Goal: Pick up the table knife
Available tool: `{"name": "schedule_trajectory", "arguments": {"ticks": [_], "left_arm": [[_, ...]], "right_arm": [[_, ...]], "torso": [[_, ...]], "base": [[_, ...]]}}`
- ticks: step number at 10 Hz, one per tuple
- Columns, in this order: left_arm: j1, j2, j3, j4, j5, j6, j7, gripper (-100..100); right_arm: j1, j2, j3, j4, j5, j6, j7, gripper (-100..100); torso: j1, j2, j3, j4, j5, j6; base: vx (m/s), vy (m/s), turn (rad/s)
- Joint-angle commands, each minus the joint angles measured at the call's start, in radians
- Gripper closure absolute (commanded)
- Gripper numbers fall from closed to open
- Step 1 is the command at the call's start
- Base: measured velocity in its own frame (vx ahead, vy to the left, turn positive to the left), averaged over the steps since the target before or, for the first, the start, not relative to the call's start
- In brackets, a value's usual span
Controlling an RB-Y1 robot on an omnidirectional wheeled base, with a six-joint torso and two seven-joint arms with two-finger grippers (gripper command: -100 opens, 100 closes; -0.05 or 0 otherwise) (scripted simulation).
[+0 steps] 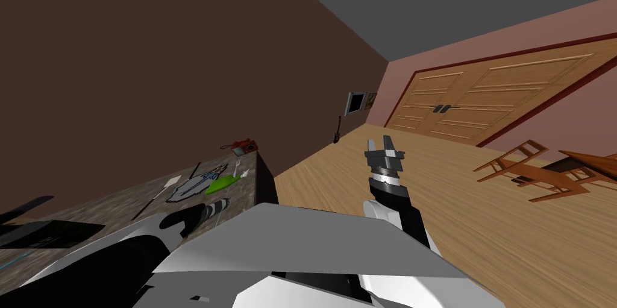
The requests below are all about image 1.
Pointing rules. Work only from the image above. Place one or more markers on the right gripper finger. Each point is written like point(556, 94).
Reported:
point(389, 144)
point(372, 145)

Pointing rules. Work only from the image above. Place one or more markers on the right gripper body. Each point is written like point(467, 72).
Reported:
point(384, 159)

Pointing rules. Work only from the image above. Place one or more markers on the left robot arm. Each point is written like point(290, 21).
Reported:
point(96, 269)

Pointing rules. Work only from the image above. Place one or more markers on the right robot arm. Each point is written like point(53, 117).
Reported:
point(400, 202)

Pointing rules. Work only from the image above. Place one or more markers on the black guitar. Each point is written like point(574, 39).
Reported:
point(337, 130)

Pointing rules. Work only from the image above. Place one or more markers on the small brown picture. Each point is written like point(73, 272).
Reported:
point(370, 100)

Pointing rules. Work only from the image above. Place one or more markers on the white framed black picture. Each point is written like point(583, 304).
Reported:
point(355, 102)

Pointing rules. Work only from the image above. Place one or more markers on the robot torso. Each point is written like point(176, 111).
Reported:
point(299, 245)

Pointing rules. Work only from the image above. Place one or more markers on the wooden double door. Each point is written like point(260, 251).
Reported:
point(501, 96)

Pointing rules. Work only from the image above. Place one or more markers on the white fork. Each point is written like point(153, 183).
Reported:
point(238, 171)

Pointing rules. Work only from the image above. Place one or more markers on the wooden chair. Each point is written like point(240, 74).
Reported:
point(530, 170)

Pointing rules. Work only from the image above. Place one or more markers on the green curved object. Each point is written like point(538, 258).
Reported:
point(221, 184)

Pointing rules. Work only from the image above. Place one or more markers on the black pencil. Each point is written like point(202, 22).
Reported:
point(194, 170)

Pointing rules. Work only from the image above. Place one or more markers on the grey cloth with dark edge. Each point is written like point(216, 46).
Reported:
point(192, 186)

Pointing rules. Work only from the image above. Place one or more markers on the wooden table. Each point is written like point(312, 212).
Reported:
point(595, 161)

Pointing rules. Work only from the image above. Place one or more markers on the black sink basin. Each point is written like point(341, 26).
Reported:
point(50, 234)

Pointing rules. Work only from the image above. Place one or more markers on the black faucet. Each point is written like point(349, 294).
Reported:
point(24, 207)

